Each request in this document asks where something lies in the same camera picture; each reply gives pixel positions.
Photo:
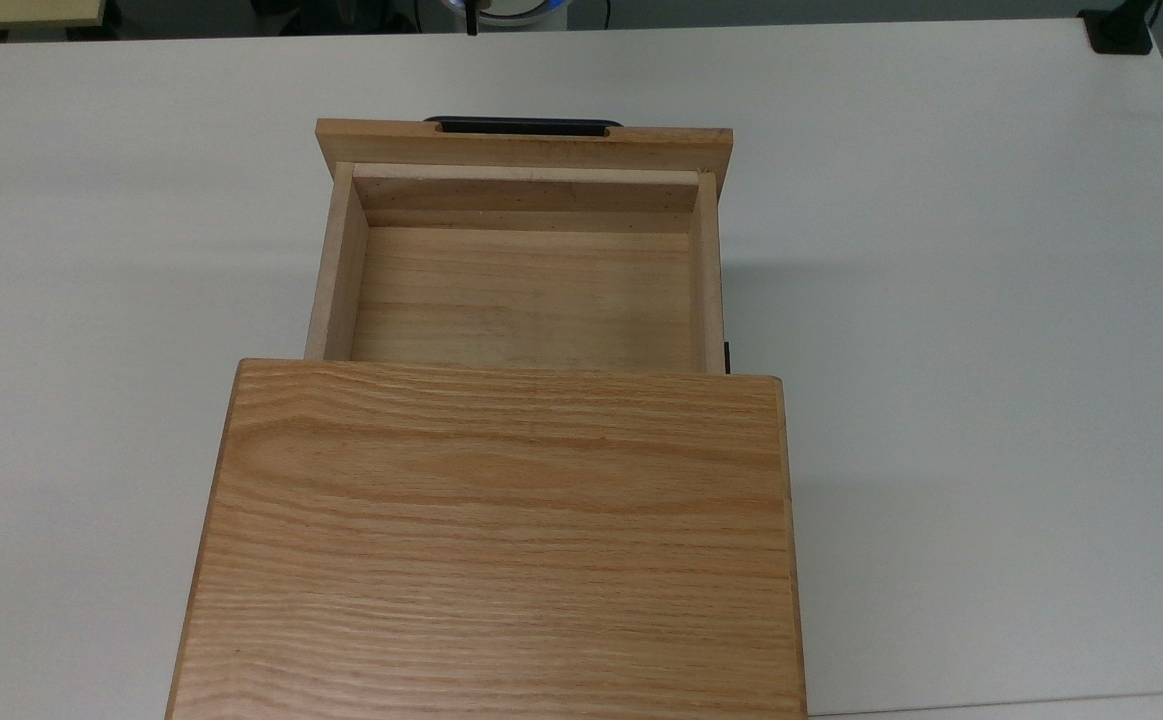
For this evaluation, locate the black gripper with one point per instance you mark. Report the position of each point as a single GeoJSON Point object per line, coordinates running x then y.
{"type": "Point", "coordinates": [472, 8]}

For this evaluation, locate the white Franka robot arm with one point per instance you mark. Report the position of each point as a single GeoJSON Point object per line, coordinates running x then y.
{"type": "Point", "coordinates": [531, 10]}

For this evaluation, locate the beige wooden side table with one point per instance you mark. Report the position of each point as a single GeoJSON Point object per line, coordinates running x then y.
{"type": "Point", "coordinates": [16, 12]}

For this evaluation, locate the light oak wooden cabinet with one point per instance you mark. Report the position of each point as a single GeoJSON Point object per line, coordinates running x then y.
{"type": "Point", "coordinates": [501, 540]}

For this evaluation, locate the black table clamp mount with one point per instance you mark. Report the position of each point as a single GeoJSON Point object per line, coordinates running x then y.
{"type": "Point", "coordinates": [1119, 30]}

